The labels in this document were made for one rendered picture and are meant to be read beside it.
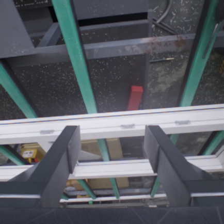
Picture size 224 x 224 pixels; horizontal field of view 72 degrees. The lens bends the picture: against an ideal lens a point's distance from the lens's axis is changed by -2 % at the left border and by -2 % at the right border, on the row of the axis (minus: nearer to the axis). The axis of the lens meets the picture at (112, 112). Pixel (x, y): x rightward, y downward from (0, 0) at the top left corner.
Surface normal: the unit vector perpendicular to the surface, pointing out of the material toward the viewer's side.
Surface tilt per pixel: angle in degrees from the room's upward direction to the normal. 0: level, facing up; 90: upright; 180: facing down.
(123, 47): 0
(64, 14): 0
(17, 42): 0
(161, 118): 90
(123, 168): 90
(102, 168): 90
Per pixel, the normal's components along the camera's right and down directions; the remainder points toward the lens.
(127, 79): 0.01, 0.75
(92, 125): -0.11, -0.66
